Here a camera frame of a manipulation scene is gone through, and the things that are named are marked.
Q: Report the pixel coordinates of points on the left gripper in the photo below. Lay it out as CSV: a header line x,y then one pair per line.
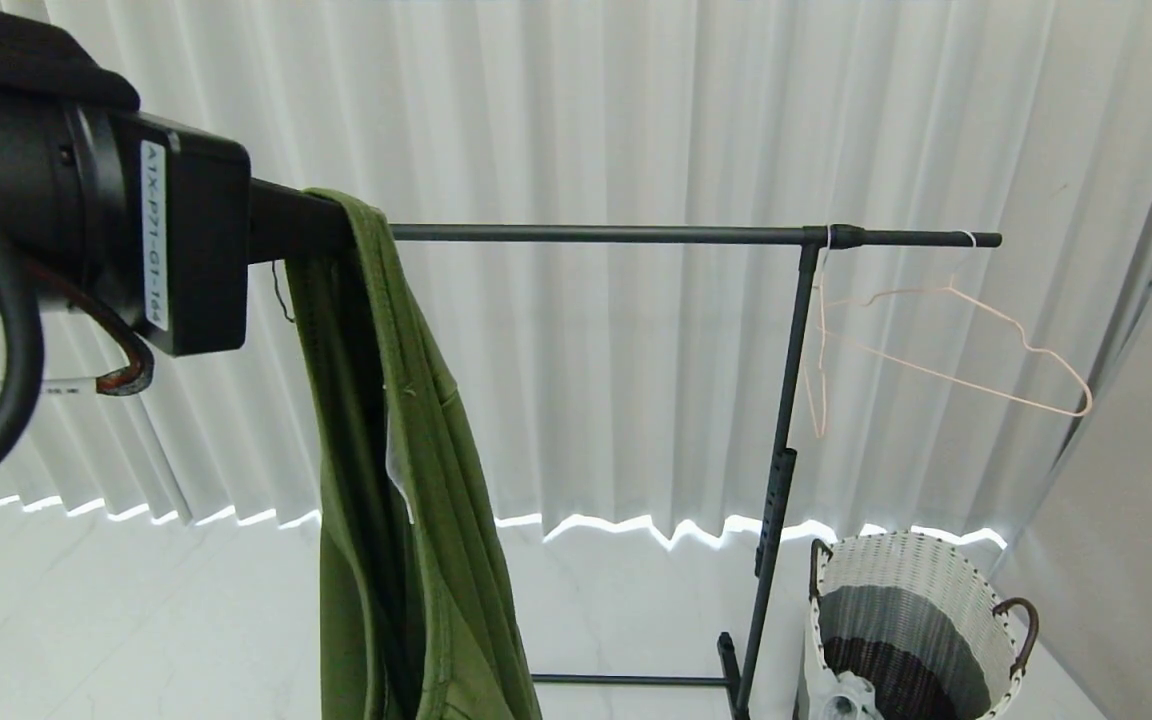
x,y
196,250

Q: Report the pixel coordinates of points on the green printed shirt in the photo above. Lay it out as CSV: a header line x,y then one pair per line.
x,y
436,520

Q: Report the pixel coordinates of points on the pink clothes hanger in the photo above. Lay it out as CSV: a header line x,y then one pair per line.
x,y
821,430
951,289

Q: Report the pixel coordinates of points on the black clothes rack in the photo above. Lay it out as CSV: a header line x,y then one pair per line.
x,y
636,234

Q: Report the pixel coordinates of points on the white laundry basket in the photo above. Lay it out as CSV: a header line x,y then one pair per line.
x,y
896,565

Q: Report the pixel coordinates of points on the white curtain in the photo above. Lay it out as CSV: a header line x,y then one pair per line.
x,y
636,120

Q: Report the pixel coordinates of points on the pale grey garment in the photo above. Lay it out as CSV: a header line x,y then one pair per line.
x,y
851,700

